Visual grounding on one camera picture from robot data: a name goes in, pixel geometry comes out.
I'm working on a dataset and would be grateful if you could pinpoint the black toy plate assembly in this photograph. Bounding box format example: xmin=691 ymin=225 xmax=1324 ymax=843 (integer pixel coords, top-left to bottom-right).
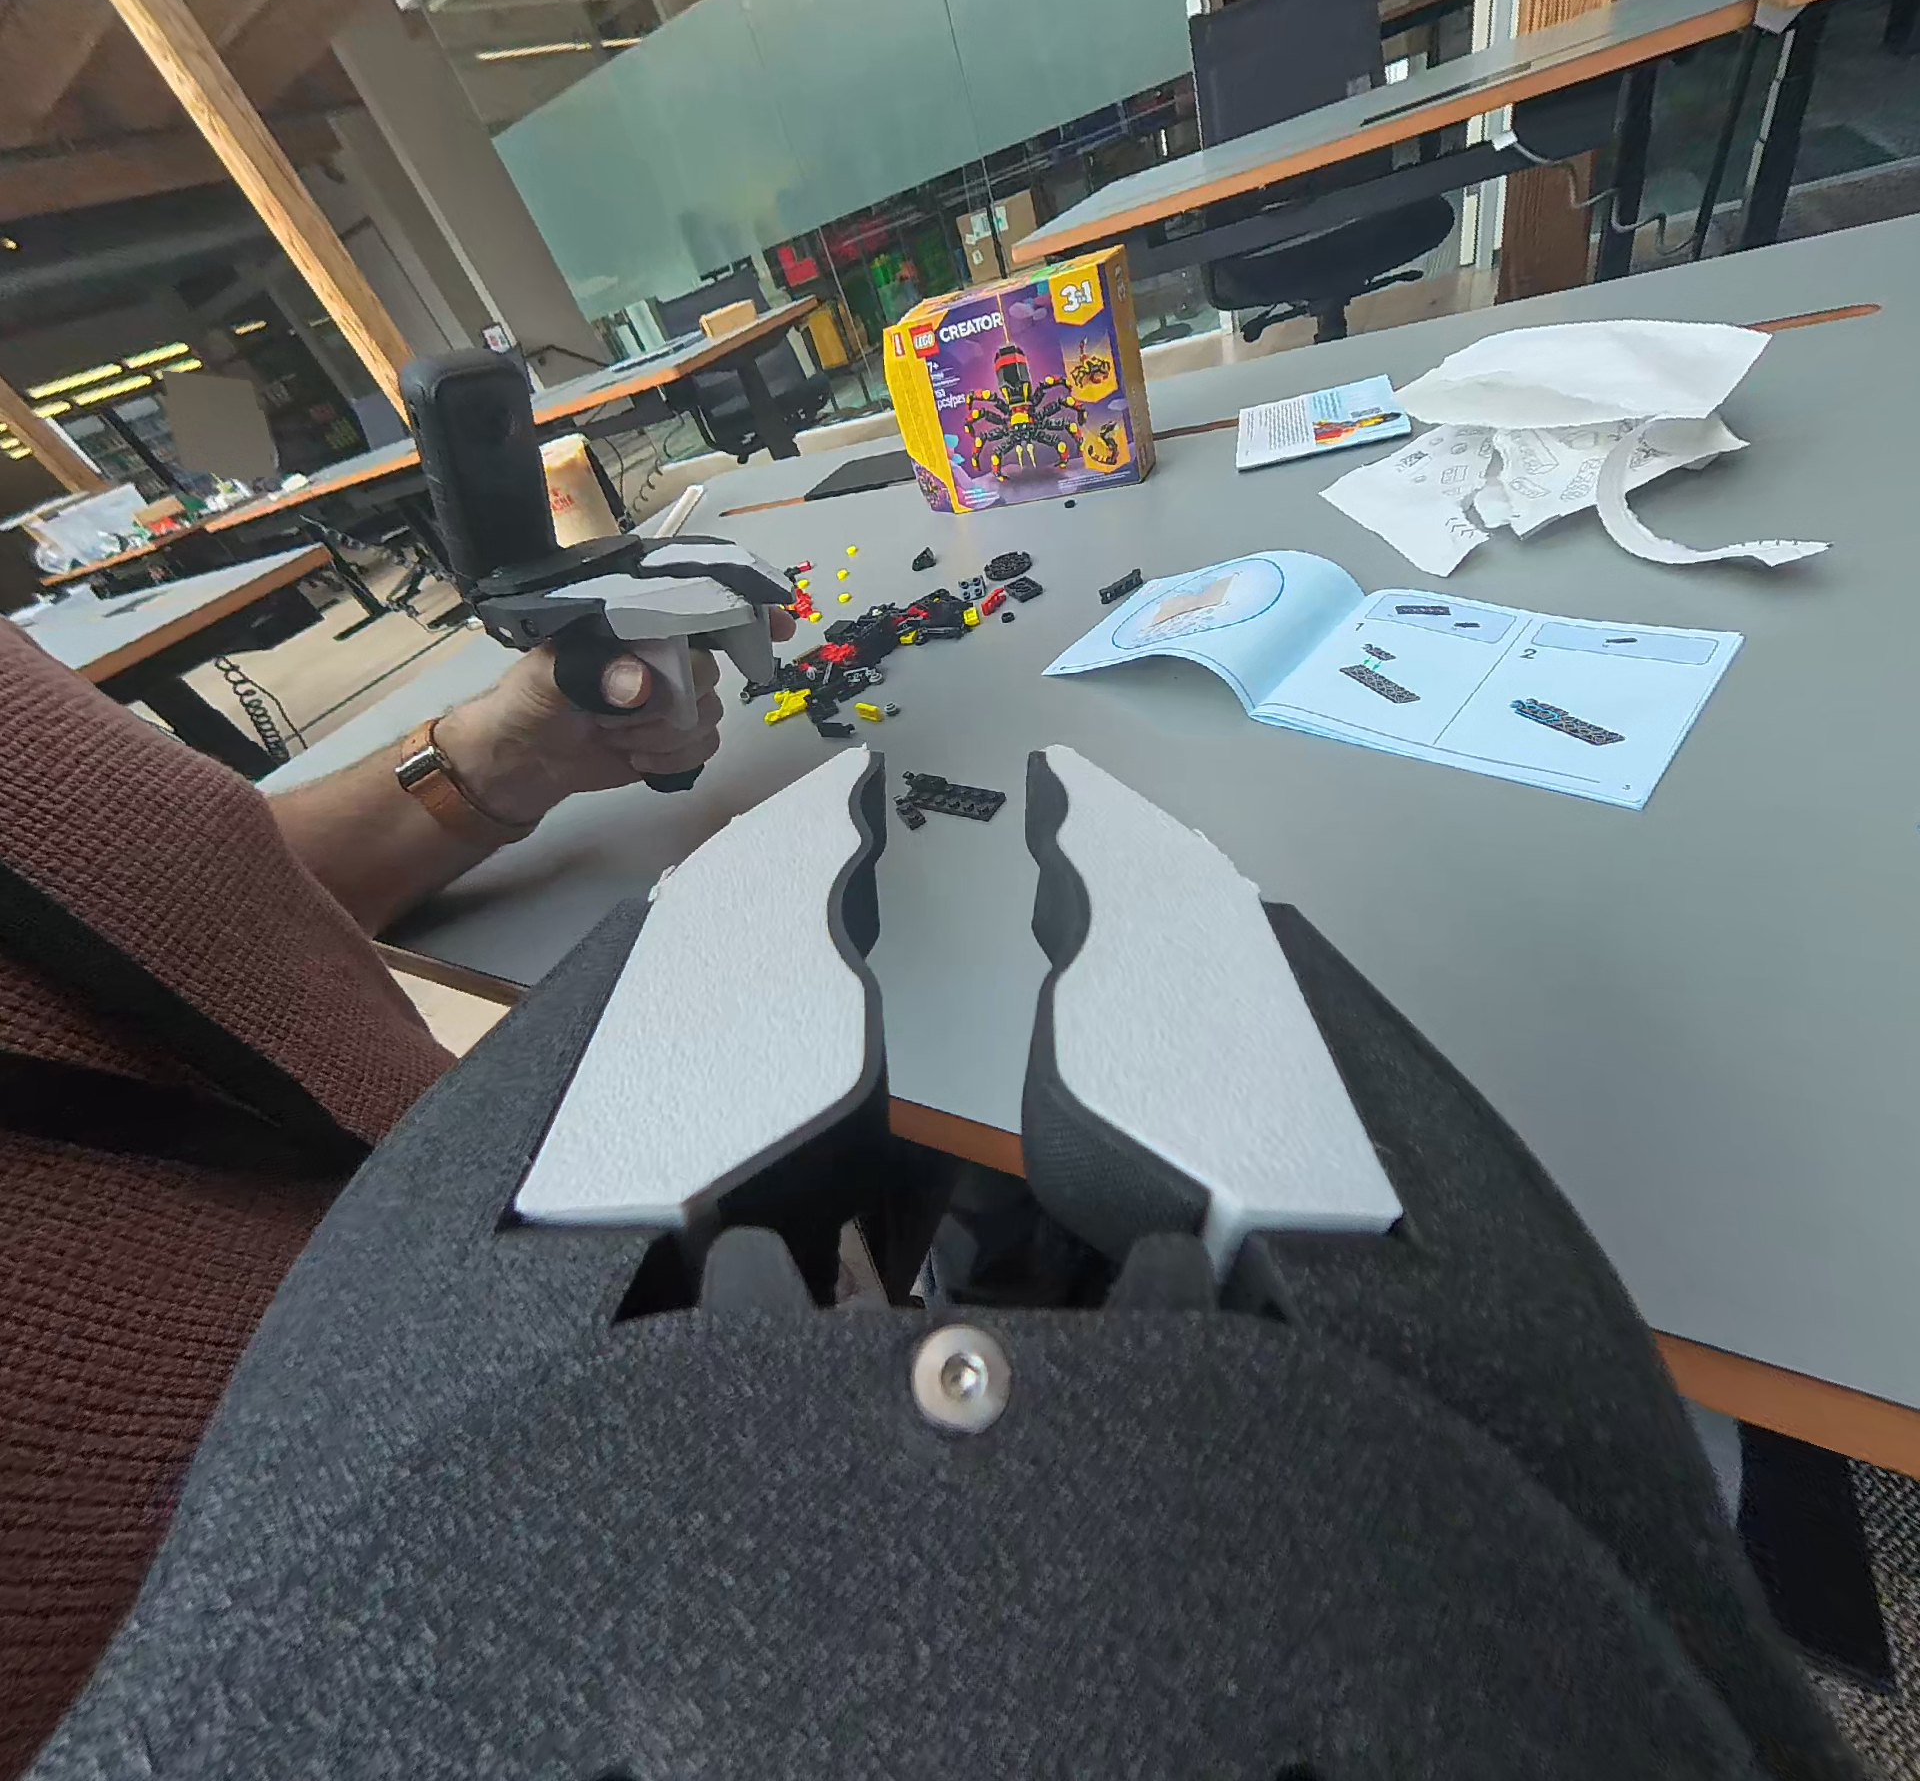
xmin=894 ymin=768 xmax=1008 ymax=832

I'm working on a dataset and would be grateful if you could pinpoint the small closed booklet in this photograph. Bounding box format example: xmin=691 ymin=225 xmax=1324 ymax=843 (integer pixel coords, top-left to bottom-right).
xmin=1235 ymin=373 xmax=1416 ymax=472

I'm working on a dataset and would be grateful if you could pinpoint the person's brown sweater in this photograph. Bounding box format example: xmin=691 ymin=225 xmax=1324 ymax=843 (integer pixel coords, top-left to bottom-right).
xmin=0 ymin=1030 xmax=513 ymax=1776

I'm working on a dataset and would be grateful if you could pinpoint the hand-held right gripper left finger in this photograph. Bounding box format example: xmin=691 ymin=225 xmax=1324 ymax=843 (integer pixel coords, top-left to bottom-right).
xmin=510 ymin=742 xmax=892 ymax=1240

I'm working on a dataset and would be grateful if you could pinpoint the pile of toy bricks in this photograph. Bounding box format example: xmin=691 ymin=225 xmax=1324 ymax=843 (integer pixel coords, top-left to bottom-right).
xmin=742 ymin=544 xmax=994 ymax=741

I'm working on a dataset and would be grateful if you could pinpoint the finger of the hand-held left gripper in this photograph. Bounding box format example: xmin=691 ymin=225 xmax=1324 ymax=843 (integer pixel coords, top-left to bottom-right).
xmin=639 ymin=535 xmax=801 ymax=610
xmin=548 ymin=568 xmax=770 ymax=692

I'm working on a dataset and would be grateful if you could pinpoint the white red paper bag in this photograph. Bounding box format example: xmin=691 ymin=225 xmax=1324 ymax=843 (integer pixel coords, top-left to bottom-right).
xmin=544 ymin=438 xmax=628 ymax=533

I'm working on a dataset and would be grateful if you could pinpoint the upright wooden column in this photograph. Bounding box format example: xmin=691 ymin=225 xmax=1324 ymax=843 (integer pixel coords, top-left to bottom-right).
xmin=1497 ymin=0 xmax=1642 ymax=305

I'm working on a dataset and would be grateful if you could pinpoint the slanted wooden beam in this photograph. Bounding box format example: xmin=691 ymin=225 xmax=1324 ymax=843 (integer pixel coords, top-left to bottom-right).
xmin=26 ymin=0 xmax=417 ymax=421

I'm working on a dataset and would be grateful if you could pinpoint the yellow purple toy box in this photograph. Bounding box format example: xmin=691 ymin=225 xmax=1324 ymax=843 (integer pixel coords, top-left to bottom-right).
xmin=883 ymin=242 xmax=1160 ymax=517

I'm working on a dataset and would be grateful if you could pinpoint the person's left forearm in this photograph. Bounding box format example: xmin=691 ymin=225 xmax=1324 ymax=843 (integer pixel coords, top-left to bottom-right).
xmin=0 ymin=618 xmax=505 ymax=1154

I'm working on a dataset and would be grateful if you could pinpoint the black office chair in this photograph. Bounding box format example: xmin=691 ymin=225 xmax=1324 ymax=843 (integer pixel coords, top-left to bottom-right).
xmin=656 ymin=274 xmax=838 ymax=464
xmin=1190 ymin=0 xmax=1457 ymax=347

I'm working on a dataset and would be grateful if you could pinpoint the grey desk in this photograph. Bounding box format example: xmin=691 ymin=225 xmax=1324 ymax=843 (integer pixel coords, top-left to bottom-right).
xmin=255 ymin=214 xmax=1920 ymax=1476

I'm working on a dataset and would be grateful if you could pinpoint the person's left hand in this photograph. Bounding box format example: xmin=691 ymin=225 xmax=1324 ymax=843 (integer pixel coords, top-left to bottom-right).
xmin=441 ymin=604 xmax=801 ymax=832

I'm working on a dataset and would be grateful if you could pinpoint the light blue instruction booklet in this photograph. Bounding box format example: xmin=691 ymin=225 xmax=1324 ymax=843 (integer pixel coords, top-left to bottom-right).
xmin=1042 ymin=548 xmax=1746 ymax=811

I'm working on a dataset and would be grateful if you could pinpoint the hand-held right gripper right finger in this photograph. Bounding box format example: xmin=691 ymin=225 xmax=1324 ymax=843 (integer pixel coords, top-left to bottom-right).
xmin=1019 ymin=742 xmax=1410 ymax=1256

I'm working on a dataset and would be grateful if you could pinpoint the frosted glass partition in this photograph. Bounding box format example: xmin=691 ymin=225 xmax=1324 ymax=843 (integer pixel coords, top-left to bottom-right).
xmin=492 ymin=0 xmax=1204 ymax=320

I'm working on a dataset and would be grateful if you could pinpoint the black coiled cable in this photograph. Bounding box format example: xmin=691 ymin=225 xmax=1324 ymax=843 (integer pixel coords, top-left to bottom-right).
xmin=213 ymin=652 xmax=297 ymax=766

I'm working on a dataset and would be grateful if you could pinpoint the rose gold wristwatch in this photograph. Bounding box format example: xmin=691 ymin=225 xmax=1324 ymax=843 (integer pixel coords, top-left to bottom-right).
xmin=394 ymin=717 xmax=539 ymax=836

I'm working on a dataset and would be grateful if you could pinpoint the torn white paper bag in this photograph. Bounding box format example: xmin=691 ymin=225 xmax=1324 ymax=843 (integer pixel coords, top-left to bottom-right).
xmin=1320 ymin=319 xmax=1836 ymax=578

